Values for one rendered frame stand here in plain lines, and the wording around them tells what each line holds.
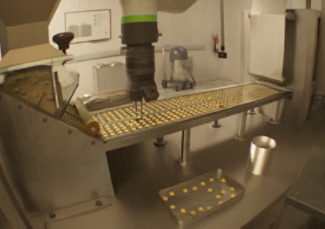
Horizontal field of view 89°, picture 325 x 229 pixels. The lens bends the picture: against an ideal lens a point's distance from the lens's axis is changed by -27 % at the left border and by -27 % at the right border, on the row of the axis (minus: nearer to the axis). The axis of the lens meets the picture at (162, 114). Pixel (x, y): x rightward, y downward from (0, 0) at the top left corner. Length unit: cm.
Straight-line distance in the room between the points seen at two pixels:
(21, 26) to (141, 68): 30
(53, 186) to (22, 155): 11
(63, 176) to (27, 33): 32
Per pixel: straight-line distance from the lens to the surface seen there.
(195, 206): 52
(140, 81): 53
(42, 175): 50
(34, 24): 47
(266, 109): 111
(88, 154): 48
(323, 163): 56
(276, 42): 97
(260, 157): 62
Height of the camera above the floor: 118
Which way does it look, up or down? 21 degrees down
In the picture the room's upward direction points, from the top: 1 degrees counter-clockwise
